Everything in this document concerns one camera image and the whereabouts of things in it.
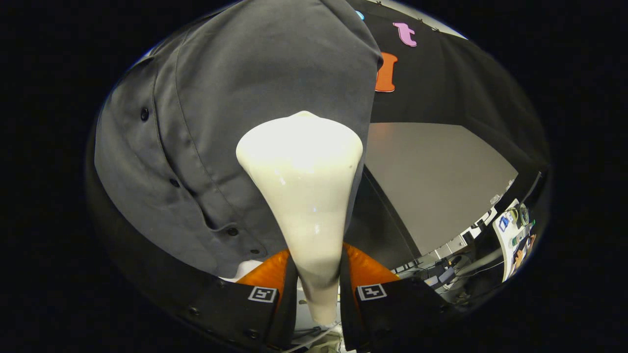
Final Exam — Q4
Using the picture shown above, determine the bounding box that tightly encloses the white desk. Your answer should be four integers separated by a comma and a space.
492, 199, 538, 282

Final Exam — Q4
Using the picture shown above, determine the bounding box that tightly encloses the computer monitor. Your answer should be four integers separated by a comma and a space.
515, 169, 550, 216

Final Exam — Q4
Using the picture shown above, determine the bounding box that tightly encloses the white mannequin torso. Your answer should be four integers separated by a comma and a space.
218, 259, 268, 284

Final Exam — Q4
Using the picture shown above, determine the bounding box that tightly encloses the grey button-up shirt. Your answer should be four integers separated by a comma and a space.
93, 0, 384, 277

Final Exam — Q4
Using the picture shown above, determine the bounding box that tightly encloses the grey cabinet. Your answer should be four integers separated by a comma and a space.
366, 123, 519, 268

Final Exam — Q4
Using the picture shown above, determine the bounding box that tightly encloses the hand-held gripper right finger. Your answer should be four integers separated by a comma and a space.
340, 244, 457, 353

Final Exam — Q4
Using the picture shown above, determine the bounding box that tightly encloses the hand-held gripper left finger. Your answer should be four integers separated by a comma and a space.
179, 249, 299, 353

